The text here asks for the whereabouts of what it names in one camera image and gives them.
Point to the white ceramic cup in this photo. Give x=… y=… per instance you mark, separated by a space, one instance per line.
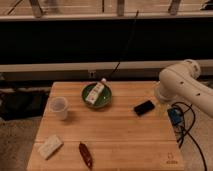
x=59 y=106

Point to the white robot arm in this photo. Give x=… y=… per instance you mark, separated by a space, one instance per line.
x=180 y=79

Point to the green bowl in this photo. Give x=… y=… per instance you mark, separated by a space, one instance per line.
x=103 y=100

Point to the white red packet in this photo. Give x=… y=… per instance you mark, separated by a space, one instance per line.
x=94 y=93

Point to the black rectangular phone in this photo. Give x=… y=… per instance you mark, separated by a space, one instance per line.
x=144 y=108

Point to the dark red oblong object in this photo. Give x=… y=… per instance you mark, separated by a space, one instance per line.
x=87 y=158

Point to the blue clamp box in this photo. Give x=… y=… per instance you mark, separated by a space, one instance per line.
x=175 y=116

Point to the white sponge block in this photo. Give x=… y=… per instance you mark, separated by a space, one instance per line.
x=50 y=146

